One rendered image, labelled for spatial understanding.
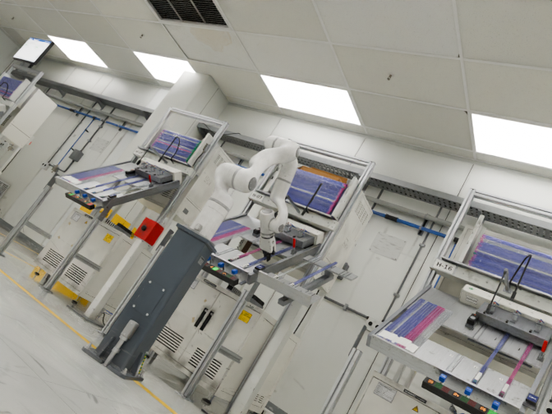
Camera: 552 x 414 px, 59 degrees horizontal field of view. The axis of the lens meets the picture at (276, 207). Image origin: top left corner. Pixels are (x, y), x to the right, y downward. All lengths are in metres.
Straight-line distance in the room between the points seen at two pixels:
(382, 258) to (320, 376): 1.22
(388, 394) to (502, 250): 1.02
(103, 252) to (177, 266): 1.72
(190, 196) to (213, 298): 1.33
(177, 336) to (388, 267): 2.23
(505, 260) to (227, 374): 1.69
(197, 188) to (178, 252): 2.02
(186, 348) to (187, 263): 0.99
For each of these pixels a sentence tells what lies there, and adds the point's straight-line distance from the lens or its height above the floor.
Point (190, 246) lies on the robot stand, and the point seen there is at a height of 0.63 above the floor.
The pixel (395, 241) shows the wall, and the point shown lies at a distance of 4.82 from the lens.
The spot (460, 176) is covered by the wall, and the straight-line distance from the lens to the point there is 5.08.
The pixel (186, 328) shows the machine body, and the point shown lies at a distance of 3.27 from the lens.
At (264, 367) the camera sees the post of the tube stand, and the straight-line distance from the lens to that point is 2.73.
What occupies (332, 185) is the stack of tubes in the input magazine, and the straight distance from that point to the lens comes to 3.44.
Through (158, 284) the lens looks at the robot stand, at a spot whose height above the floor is 0.41.
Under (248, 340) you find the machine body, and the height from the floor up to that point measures 0.42.
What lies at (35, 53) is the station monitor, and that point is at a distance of 7.20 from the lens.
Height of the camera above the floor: 0.37
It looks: 15 degrees up
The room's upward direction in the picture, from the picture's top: 32 degrees clockwise
